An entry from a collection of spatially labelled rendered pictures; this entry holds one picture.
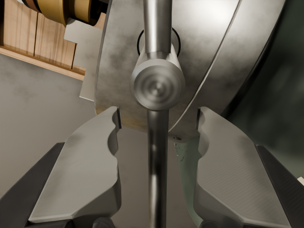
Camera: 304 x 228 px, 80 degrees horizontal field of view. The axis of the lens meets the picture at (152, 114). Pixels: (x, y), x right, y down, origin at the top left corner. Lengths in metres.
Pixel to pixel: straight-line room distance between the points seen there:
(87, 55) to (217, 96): 0.20
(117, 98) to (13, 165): 2.08
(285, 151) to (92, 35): 0.27
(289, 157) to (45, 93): 1.62
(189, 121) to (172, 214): 2.12
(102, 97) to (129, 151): 1.53
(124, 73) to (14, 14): 0.47
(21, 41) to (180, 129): 0.50
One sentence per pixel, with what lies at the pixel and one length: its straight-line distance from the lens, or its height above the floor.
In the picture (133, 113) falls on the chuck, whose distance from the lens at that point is 0.20.
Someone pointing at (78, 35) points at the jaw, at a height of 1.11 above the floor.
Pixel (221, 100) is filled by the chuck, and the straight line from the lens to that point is 0.18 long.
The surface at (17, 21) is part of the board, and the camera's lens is 0.60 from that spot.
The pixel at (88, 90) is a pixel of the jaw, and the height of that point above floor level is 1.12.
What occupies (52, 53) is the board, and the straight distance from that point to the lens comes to 0.57.
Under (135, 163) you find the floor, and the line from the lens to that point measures 1.79.
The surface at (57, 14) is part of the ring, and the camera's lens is 0.31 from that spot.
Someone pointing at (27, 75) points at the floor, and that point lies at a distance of 1.71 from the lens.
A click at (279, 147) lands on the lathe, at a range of 0.21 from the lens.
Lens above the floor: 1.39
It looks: 66 degrees down
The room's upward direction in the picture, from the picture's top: 180 degrees counter-clockwise
